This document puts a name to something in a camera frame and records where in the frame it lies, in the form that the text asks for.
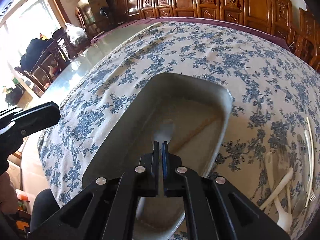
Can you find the white plastic spoon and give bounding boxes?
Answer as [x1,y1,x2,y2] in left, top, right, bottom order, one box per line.
[265,152,292,233]

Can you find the wooden chopstick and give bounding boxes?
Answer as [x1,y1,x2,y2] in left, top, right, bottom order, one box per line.
[306,116,316,202]
[170,117,217,153]

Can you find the white plastic fork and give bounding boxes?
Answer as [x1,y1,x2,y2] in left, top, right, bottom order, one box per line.
[304,130,310,208]

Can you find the white plastic knife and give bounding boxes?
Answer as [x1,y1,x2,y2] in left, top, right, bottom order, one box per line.
[259,167,293,210]

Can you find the person's left hand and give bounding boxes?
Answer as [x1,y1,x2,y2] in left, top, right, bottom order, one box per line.
[0,172,18,215]

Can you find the black bag on chair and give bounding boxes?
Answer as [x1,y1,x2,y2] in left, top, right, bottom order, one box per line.
[20,38,54,72]

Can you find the dark wooden dining chair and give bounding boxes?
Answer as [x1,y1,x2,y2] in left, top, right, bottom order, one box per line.
[13,27,86,93]

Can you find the blue floral tablecloth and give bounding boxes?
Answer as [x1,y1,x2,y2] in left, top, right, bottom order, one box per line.
[37,21,320,240]

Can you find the grey metal tray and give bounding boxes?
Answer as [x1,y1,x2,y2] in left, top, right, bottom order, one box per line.
[83,73,232,239]

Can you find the white plastic bag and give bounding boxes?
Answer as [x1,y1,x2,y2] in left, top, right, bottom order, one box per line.
[65,23,88,47]

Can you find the wooden corner cabinet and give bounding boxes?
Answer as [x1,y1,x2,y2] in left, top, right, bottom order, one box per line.
[75,0,118,38]

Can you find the purple sofa cushion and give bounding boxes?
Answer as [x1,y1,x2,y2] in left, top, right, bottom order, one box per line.
[90,17,290,51]

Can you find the carved wooden armchair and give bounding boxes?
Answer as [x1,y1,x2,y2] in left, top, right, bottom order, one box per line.
[287,8,319,73]

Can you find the carved wooden long sofa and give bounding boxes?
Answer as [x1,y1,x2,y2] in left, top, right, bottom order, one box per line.
[89,0,298,48]

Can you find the wooden window frame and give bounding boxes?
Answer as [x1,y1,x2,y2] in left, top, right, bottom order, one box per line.
[0,0,72,30]

